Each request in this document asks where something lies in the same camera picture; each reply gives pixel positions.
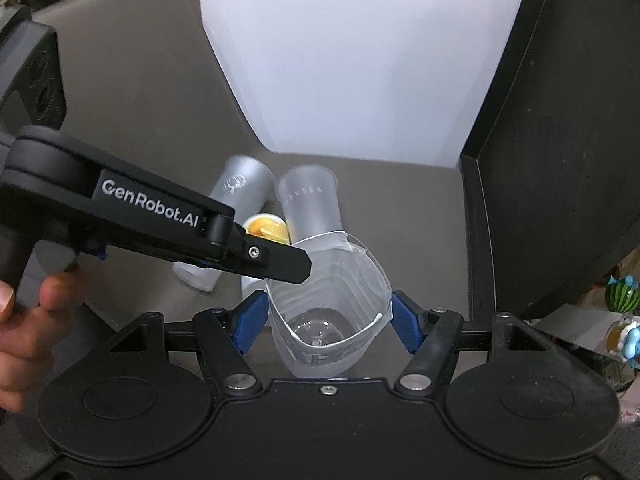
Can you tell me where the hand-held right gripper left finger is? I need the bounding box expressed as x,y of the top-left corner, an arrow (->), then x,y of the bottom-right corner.
107,290 -> 270,382

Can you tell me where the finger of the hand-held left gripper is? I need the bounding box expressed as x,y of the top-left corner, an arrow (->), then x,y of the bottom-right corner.
202,212 -> 314,284

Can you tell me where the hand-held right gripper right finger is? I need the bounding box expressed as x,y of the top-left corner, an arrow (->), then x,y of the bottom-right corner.
390,290 -> 554,380

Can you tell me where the clear plastic cup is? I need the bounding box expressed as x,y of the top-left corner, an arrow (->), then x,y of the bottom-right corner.
264,231 -> 392,380

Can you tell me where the white cup yellow inside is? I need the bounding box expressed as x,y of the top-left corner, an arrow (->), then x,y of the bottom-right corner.
244,213 -> 292,247

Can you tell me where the frosted plastic cup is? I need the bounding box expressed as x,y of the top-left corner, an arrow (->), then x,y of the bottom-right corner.
172,155 -> 276,292
276,164 -> 344,247

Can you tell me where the person's left hand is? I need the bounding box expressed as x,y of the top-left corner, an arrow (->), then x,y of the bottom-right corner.
0,265 -> 84,411

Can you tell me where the watermelon toy figure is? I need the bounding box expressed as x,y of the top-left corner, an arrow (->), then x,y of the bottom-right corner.
604,274 -> 640,319

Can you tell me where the blue toy figure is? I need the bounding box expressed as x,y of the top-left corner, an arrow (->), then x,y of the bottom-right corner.
606,316 -> 640,372

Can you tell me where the white board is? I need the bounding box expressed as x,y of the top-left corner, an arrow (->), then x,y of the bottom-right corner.
195,0 -> 535,169

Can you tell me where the black panel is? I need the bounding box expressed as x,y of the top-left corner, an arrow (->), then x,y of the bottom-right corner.
459,0 -> 640,322

